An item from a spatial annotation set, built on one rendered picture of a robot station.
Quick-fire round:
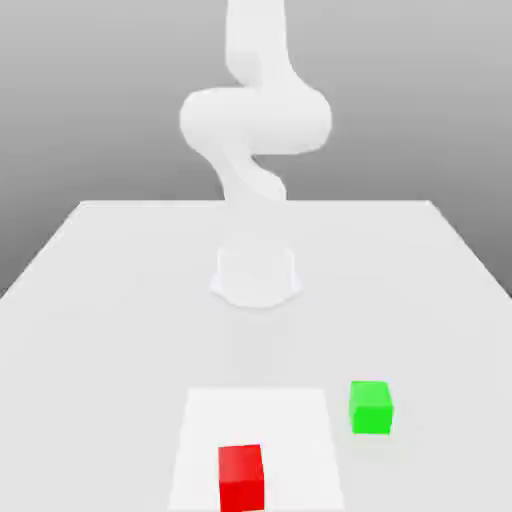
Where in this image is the small red cube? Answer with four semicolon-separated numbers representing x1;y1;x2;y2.
217;443;266;512

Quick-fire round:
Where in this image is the small green cube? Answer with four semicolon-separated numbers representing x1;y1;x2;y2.
348;380;395;436

